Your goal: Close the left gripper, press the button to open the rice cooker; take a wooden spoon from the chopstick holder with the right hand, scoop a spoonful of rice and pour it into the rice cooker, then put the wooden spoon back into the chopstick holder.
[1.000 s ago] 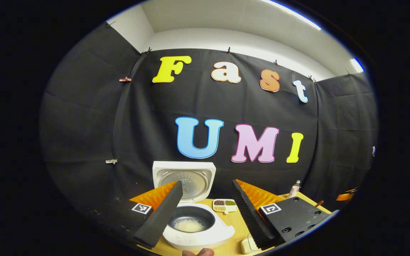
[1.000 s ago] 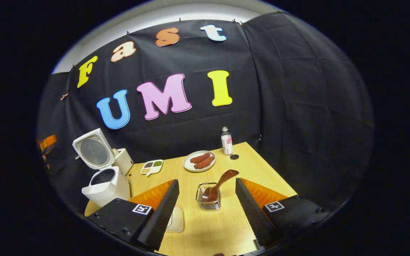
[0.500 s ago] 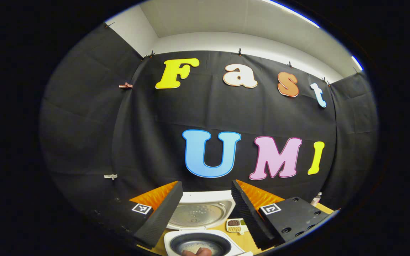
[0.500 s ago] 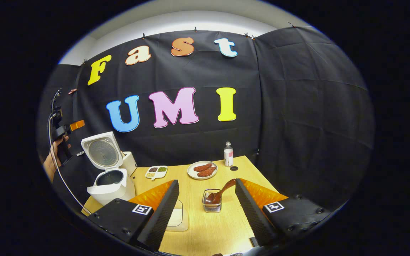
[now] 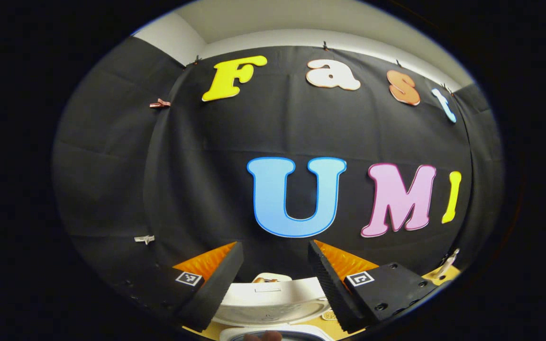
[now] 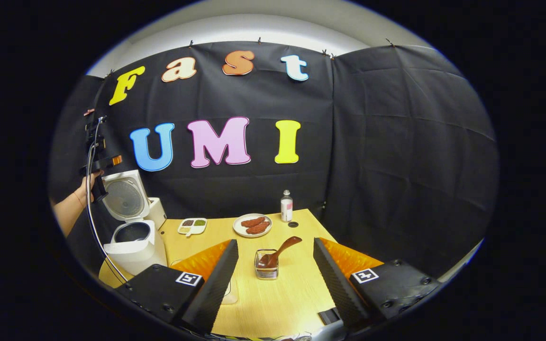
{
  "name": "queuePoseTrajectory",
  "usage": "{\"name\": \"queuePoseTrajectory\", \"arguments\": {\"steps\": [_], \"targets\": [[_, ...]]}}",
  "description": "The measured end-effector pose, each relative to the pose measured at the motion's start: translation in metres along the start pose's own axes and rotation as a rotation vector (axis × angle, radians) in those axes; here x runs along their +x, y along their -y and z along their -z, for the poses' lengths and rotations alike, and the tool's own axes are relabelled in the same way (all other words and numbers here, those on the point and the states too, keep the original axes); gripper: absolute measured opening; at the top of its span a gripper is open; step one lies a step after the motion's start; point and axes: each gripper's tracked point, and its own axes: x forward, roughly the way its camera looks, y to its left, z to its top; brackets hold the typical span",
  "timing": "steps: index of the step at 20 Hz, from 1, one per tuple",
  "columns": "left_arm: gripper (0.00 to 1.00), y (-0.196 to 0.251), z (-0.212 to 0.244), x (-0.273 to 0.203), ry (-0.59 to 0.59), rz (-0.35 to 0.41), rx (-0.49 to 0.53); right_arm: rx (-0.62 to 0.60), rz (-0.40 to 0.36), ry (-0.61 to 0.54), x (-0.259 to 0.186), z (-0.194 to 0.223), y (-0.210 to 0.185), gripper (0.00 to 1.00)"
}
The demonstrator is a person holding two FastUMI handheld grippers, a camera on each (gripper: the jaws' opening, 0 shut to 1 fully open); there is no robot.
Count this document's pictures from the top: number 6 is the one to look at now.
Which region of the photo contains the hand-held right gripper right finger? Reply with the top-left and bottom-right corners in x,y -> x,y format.
313,237 -> 442,330

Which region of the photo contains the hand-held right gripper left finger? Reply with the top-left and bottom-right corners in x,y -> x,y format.
116,239 -> 239,334

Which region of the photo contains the metal wire chopstick holder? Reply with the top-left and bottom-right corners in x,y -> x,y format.
254,249 -> 279,280

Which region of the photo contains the dark wooden spoon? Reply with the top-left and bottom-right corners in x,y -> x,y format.
258,236 -> 303,269

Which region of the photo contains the white rice cooker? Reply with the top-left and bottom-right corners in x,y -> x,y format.
101,170 -> 168,276

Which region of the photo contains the white round plate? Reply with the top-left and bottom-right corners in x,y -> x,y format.
233,214 -> 273,238

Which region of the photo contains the white divided grain dish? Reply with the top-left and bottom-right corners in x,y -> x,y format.
177,218 -> 208,237

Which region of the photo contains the white toaster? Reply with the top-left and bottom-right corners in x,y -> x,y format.
146,197 -> 167,230

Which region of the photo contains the clear bottle pink label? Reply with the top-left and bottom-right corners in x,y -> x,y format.
281,190 -> 293,223

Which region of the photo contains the black backdrop cloth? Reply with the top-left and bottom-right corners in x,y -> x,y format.
50,42 -> 500,280

